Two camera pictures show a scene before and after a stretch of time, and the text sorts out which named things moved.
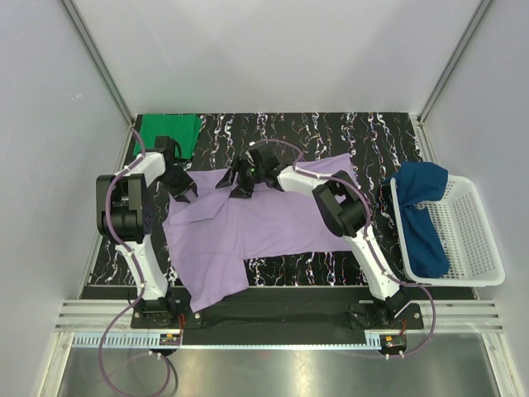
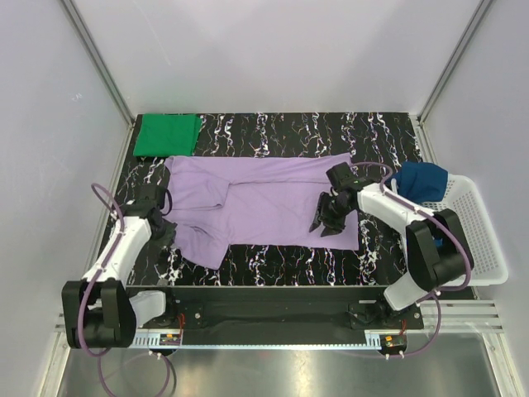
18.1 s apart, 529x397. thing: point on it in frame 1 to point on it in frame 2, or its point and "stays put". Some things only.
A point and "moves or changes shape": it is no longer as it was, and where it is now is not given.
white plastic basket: (474, 260) stays put
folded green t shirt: (183, 128) stays put
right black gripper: (243, 190) to (321, 215)
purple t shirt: (210, 235) moves or changes shape
